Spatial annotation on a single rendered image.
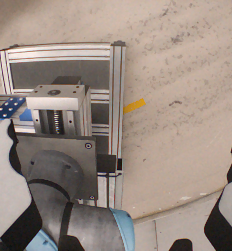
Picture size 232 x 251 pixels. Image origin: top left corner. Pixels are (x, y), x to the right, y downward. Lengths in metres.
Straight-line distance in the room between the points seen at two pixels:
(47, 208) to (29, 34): 1.34
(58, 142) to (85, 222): 0.20
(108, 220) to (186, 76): 1.30
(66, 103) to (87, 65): 0.80
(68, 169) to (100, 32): 1.09
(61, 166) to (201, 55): 1.28
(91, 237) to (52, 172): 0.18
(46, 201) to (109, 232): 0.14
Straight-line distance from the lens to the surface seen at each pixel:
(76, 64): 1.28
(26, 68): 1.41
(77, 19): 1.46
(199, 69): 1.57
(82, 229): 0.40
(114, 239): 0.41
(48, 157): 0.50
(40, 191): 0.45
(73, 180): 0.50
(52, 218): 0.41
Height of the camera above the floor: 1.42
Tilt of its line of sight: 59 degrees down
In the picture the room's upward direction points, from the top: 175 degrees counter-clockwise
